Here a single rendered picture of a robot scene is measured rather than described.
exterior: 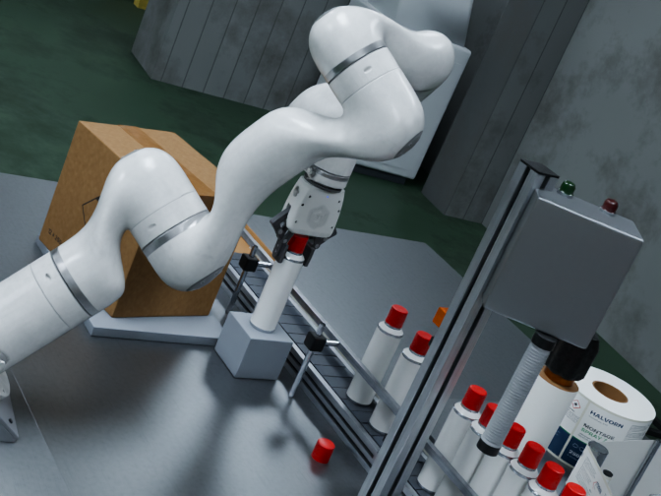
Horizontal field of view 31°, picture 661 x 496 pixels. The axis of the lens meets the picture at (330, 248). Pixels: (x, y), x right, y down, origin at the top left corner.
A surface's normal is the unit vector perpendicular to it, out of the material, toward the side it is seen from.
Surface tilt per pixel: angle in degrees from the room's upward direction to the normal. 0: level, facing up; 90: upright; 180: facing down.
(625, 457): 90
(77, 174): 90
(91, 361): 0
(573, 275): 90
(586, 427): 90
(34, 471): 0
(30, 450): 0
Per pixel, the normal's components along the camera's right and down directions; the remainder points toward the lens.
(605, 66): -0.84, -0.18
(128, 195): 0.07, 0.16
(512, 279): -0.07, 0.33
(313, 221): 0.47, 0.49
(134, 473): 0.38, -0.86
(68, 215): -0.69, -0.03
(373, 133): -0.29, 0.20
